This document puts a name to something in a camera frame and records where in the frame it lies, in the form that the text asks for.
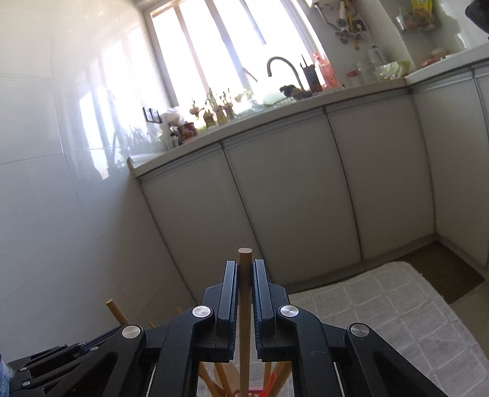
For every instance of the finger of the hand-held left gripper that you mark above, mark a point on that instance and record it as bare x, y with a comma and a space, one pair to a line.
80, 346
42, 372

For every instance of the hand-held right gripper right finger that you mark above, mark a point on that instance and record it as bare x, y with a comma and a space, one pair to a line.
263, 305

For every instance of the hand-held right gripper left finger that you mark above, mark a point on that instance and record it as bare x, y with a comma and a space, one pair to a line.
228, 305

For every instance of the pink perforated utensil holder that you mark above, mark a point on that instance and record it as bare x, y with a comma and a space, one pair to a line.
263, 392

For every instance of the blue denim cloth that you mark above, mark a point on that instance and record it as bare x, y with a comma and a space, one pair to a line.
4, 376

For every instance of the white cabinet door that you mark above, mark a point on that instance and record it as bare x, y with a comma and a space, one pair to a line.
382, 171
290, 198
484, 87
191, 229
450, 160

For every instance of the grey checked tablecloth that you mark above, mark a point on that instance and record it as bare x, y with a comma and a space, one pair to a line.
382, 305

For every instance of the printed mug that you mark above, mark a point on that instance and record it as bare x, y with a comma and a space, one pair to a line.
187, 133

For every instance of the white kitchen countertop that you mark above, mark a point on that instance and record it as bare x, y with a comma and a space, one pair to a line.
248, 118

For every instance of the small potted plants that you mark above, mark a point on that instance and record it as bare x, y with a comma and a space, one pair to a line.
214, 110

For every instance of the white plush toy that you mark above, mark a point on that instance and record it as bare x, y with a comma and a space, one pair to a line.
172, 118

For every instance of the dark dish scrubber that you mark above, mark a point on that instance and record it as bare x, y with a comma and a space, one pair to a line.
292, 92

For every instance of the dark bottle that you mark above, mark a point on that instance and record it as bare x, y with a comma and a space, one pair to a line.
313, 78

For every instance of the red bottle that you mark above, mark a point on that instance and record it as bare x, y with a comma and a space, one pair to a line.
326, 72

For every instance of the small clear jar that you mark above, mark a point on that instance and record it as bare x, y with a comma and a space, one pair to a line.
353, 79

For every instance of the curved metal faucet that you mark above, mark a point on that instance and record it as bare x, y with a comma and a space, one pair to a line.
284, 61

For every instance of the kitchen window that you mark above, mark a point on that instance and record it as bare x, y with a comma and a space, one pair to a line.
229, 45

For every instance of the clear plastic bag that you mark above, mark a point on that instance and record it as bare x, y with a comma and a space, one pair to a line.
393, 70

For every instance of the clear glass kettle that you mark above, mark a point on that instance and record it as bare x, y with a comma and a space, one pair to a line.
375, 59

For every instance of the small plate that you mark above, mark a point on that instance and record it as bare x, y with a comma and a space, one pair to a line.
434, 57

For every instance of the yellow snack packet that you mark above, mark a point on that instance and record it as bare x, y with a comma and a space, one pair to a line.
422, 7

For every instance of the black range hood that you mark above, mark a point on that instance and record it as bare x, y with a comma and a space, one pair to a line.
479, 8

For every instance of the black wall socket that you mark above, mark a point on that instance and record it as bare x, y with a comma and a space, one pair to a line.
152, 115

